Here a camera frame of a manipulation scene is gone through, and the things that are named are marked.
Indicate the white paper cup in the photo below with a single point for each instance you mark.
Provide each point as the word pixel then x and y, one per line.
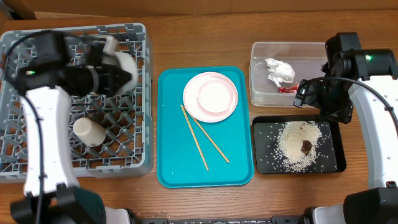
pixel 89 132

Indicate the red snack wrapper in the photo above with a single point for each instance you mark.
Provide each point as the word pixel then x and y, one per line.
pixel 292 89

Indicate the white napkin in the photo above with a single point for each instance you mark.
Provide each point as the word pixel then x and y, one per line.
pixel 279 72

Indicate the grey shallow bowl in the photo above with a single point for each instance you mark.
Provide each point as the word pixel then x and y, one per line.
pixel 111 56

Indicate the small pink bowl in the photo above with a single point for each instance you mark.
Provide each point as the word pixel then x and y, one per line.
pixel 217 95

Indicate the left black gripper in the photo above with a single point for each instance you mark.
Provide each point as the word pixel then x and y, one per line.
pixel 101 79

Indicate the large white round plate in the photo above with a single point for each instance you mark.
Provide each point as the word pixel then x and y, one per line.
pixel 190 98

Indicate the grey plastic dish rack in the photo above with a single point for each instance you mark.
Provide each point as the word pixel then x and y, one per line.
pixel 127 118

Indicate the clear plastic waste bin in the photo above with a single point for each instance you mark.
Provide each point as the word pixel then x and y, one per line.
pixel 306 59

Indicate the white rice pile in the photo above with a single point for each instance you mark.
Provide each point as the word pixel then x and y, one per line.
pixel 278 147

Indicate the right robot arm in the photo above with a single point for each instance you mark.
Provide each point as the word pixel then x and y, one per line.
pixel 364 80

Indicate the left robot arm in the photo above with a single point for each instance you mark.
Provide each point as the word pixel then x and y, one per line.
pixel 52 193

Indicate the brown food scrap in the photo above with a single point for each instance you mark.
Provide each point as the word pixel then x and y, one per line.
pixel 306 147

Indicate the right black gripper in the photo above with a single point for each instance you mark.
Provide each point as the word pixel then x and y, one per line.
pixel 307 96

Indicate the teal plastic serving tray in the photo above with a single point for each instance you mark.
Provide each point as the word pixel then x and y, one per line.
pixel 179 164

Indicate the black rectangular tray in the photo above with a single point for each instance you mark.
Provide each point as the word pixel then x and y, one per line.
pixel 339 156

